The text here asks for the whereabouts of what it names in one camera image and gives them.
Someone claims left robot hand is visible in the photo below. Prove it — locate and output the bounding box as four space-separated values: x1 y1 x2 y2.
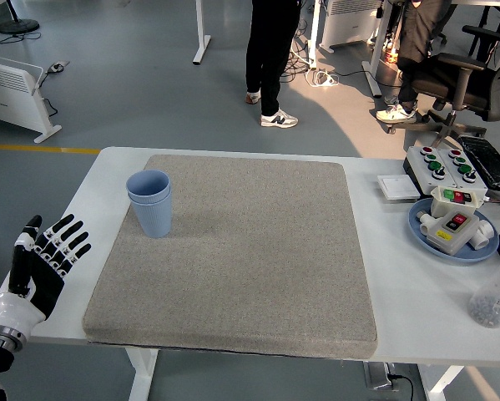
0 214 93 335

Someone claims light blue ribbed cup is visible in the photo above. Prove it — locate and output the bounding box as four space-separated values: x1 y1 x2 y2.
125 169 172 201
127 190 174 239

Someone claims white push-button control box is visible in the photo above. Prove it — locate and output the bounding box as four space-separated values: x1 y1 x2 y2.
436 146 489 197
402 145 459 196

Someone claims white table leg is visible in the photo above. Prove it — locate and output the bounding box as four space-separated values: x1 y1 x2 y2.
418 365 466 401
126 348 159 401

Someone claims white panel heater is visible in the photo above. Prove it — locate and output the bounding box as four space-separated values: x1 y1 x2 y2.
0 53 63 145
318 0 384 52

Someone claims grey floor power strip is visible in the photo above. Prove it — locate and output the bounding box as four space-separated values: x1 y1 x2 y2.
44 60 71 75

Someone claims grey-brown mat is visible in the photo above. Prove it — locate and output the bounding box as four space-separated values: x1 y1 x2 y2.
82 154 378 360

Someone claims black fan stand base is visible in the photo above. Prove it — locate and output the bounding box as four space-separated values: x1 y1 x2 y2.
0 0 41 35

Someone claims white desk leg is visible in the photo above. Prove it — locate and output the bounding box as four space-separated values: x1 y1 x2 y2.
192 0 212 65
306 0 322 70
361 0 395 99

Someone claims person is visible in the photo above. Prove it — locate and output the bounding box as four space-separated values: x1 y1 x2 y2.
376 0 457 124
244 0 300 129

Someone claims grey box under table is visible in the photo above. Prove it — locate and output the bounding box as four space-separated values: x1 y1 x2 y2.
362 361 401 392

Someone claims blue plate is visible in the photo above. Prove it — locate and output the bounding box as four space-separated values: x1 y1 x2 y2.
407 196 500 265

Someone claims clear bottle with red cap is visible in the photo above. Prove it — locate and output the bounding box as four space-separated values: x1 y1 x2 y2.
467 251 500 329

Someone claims black wrapped flat object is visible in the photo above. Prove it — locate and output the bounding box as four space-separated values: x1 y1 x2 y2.
457 135 500 194

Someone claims black office chair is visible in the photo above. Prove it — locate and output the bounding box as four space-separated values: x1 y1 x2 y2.
386 23 500 145

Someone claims white wall switch plate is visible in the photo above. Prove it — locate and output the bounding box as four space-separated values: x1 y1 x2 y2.
376 174 422 202

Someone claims black cable under table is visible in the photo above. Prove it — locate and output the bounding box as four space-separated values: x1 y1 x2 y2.
389 373 416 401

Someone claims white green-red switch box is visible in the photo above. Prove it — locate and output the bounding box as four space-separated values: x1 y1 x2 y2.
429 185 488 218

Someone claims grey red-button switch box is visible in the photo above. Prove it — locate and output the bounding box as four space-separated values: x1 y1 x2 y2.
416 208 496 256

